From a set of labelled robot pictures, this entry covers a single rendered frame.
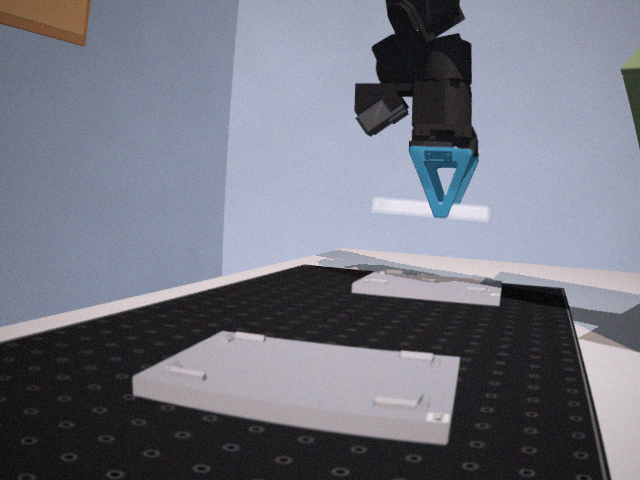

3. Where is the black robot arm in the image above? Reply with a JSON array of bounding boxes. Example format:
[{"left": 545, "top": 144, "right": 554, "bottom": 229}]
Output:
[{"left": 354, "top": 0, "right": 472, "bottom": 137}]

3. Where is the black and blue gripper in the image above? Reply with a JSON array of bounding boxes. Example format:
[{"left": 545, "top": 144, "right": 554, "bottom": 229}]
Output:
[{"left": 409, "top": 80, "right": 479, "bottom": 218}]

